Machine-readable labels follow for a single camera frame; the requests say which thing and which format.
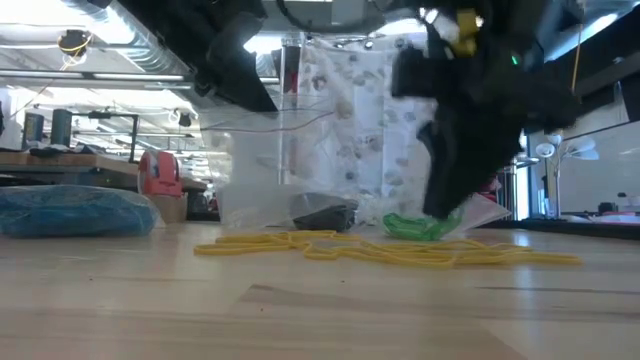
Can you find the brown cardboard block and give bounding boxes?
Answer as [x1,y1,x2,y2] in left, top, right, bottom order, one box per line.
[148,194,189,225]

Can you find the dark grey canister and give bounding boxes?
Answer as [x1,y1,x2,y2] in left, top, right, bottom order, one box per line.
[48,108,74,149]
[21,112,46,151]

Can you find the white floral curtain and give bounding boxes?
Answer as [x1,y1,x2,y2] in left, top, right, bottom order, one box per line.
[297,32,441,224]

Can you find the black background rack frame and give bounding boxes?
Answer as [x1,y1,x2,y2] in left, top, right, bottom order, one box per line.
[72,110,141,164]

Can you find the grey workbench wooden top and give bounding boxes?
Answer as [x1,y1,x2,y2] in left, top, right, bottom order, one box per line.
[0,151,209,194]

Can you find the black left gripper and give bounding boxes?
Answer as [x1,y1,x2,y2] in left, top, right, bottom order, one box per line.
[117,0,279,114]

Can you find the black ceiling device yellow cable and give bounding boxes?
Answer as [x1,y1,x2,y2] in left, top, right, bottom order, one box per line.
[56,28,94,70]

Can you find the red tape dispenser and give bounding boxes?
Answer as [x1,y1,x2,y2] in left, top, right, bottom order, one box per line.
[136,151,184,199]

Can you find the white cardboard box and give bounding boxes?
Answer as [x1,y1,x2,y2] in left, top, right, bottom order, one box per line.
[219,183,296,227]

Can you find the black cable yellow tag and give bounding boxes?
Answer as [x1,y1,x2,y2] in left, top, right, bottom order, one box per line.
[273,0,484,57]

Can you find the white multi-head lamp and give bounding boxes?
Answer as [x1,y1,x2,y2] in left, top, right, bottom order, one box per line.
[534,127,600,220]

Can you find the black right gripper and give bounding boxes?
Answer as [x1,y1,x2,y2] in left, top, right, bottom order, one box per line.
[389,0,585,221]

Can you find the black slanted beam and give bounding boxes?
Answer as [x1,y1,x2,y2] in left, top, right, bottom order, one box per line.
[572,2,640,126]

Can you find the green rubber band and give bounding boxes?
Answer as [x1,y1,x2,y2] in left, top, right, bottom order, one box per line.
[382,212,436,242]
[424,209,465,240]

